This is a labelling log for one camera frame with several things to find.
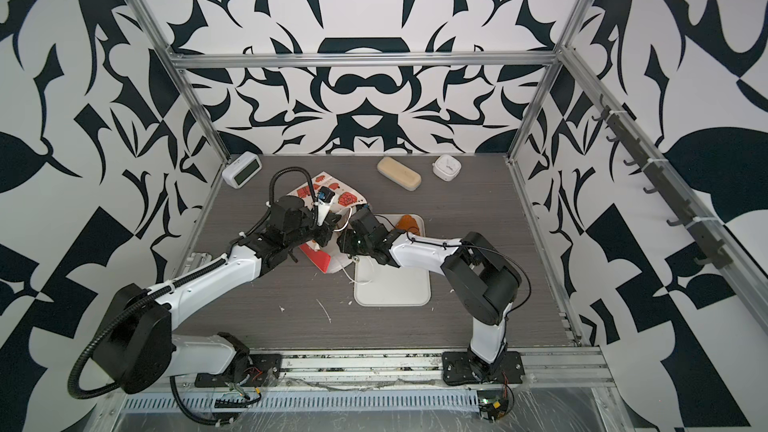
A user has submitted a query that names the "brown fake croissant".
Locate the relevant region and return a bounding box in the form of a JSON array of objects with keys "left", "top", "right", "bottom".
[{"left": 397, "top": 214, "right": 421, "bottom": 236}]

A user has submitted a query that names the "white red paper bag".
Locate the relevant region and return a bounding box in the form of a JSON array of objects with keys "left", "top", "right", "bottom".
[{"left": 300, "top": 171, "right": 368, "bottom": 274}]

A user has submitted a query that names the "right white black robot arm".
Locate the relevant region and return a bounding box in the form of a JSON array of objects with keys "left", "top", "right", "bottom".
[{"left": 337, "top": 208, "right": 523, "bottom": 380}]

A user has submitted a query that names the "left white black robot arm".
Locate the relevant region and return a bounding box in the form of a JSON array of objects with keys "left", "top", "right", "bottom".
[{"left": 68, "top": 188, "right": 340, "bottom": 398}]

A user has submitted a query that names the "white rectangular tray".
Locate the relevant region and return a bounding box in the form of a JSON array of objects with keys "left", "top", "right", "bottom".
[{"left": 353, "top": 213, "right": 433, "bottom": 308}]

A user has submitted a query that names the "beige oblong sponge block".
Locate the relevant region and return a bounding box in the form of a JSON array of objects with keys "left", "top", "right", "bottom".
[{"left": 376, "top": 157, "right": 422, "bottom": 191}]

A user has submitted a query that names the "white digital alarm clock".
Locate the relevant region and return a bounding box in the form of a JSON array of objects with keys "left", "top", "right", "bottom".
[{"left": 222, "top": 152, "right": 262, "bottom": 189}]

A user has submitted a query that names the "small white lidded container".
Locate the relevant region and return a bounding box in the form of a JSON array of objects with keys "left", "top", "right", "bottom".
[{"left": 432, "top": 155, "right": 462, "bottom": 182}]

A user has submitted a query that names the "small electronics board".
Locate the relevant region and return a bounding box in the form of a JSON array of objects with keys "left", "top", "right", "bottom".
[{"left": 477, "top": 388, "right": 515, "bottom": 422}]

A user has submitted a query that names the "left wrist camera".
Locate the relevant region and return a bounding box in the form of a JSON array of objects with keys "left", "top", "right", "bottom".
[{"left": 316, "top": 186, "right": 336, "bottom": 205}]

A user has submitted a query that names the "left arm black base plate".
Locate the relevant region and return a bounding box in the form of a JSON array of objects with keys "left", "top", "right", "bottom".
[{"left": 194, "top": 353, "right": 283, "bottom": 388}]

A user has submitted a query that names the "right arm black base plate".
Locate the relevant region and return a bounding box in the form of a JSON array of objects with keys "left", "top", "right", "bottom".
[{"left": 441, "top": 351, "right": 525, "bottom": 386}]

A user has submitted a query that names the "white slotted cable duct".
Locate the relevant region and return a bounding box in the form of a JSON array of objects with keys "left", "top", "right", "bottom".
[{"left": 119, "top": 388, "right": 481, "bottom": 414}]

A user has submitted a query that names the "black corrugated cable conduit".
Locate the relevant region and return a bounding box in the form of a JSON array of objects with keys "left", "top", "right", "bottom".
[{"left": 67, "top": 166, "right": 319, "bottom": 427}]

